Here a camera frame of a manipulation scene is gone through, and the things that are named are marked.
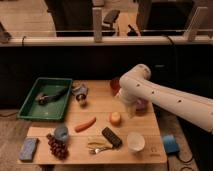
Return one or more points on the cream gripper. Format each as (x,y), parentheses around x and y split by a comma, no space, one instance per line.
(131,110)

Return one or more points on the yellow red apple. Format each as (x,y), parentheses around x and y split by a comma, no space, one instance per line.
(115,118)

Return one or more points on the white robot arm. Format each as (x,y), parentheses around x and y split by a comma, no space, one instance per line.
(135,84)

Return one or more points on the white cup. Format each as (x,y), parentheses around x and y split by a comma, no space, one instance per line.
(135,142)

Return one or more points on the metal cup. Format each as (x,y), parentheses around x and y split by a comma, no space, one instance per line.
(80,92)

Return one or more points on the blue grey cup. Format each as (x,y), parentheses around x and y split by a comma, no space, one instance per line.
(61,133)

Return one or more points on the purple bowl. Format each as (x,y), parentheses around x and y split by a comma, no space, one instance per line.
(141,104)

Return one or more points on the orange bowl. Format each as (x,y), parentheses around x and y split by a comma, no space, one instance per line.
(114,85)

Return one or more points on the black remote control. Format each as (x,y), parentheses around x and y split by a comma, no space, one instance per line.
(112,137)

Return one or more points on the blue foot pedal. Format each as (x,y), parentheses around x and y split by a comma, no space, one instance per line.
(170,144)

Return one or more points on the orange carrot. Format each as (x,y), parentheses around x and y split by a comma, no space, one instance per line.
(85,126)

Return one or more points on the green plastic tray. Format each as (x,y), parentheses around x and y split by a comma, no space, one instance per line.
(53,111)

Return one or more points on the bunch of red grapes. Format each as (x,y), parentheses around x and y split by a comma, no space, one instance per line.
(57,148)

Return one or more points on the black tool in tray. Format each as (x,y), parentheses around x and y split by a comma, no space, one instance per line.
(43,99)

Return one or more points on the blue sponge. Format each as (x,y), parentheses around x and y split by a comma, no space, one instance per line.
(28,149)

